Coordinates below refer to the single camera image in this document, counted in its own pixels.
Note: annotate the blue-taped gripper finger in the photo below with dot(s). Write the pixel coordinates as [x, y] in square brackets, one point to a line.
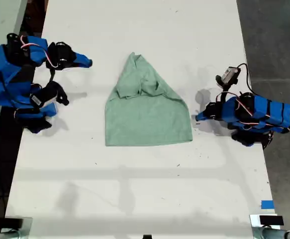
[82, 58]
[202, 114]
[202, 119]
[82, 64]

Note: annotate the pale green T-shirt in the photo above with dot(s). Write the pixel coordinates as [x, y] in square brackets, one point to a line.
[147, 119]

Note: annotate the blue and black arm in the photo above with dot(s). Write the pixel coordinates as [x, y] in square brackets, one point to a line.
[3, 64]
[271, 112]

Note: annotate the small blue tape piece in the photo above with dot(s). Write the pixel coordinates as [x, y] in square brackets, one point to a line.
[267, 204]

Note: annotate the small black box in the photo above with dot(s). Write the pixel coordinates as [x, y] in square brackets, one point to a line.
[13, 222]
[271, 220]

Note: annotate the black clamp piece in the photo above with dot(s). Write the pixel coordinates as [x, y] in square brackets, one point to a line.
[147, 236]

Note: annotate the grey metal pipe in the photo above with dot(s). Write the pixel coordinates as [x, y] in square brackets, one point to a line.
[279, 234]
[3, 235]

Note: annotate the black camera stalk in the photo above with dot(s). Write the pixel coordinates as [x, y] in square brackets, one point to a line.
[52, 76]
[224, 94]

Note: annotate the black and grey camera box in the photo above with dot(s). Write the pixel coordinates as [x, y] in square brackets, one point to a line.
[228, 76]

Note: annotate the black camera box white label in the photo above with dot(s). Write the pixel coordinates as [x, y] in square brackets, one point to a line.
[42, 95]

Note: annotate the silver metal bracket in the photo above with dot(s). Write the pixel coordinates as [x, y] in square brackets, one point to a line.
[27, 225]
[254, 220]

